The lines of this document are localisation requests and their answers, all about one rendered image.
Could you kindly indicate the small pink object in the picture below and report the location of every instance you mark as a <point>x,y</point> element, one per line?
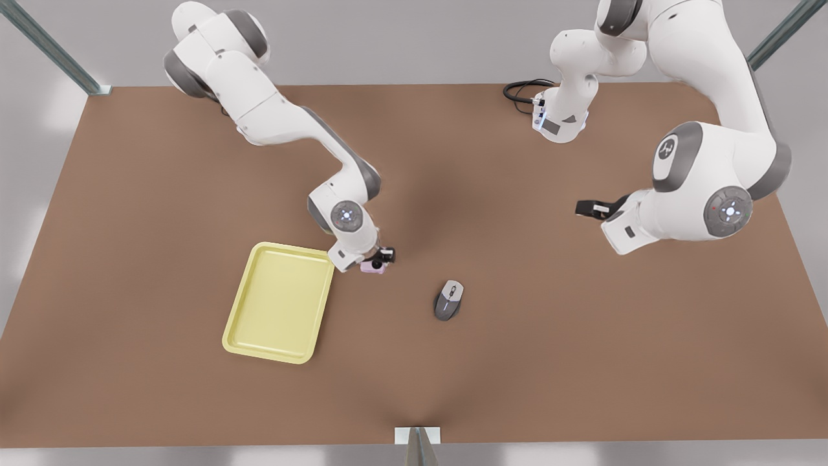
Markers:
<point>372,268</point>

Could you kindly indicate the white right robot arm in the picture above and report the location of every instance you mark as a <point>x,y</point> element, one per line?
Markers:
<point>259,110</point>

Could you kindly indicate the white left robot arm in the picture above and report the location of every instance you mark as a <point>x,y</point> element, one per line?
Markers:
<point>705,84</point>

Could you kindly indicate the grey computer mouse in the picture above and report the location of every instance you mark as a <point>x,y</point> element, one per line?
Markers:
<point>447,301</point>

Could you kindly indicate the yellow rectangular tray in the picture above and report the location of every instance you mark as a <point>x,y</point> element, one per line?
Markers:
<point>278,304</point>

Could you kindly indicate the silver frame post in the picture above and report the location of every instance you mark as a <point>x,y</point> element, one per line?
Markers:
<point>419,446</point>
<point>52,48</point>
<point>783,32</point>

